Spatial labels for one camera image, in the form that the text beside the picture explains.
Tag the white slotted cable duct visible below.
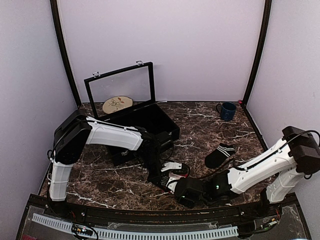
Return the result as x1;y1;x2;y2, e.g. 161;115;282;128
31;213;239;240

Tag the dark blue mug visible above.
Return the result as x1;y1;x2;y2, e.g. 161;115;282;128
215;102;237;122

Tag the black striped sock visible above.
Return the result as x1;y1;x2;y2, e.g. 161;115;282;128
204;143;235;169

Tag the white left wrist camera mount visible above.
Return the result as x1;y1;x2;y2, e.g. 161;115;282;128
161;161;182;172

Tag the right black frame post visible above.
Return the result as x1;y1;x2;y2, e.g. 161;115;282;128
242;0;272;108

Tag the black curved front rail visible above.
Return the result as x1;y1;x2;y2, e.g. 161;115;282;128
20;190;305;225

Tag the black glass-lid display case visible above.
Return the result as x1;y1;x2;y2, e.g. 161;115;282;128
84;61;180;161

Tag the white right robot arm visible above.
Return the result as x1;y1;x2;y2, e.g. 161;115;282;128
166;126;320;217

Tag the red white sock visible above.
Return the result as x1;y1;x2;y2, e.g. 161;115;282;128
160;172;188;194

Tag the round beige decorated plate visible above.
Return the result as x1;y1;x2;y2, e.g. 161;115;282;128
102;96;133;114

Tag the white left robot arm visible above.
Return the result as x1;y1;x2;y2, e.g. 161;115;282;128
47;110;190;218

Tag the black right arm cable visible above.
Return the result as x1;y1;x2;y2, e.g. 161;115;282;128
199;129;320;180

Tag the black frame post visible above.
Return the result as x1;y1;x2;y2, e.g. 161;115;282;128
242;0;272;108
49;0;82;108

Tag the left black frame post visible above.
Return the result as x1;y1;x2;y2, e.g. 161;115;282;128
49;0;82;108

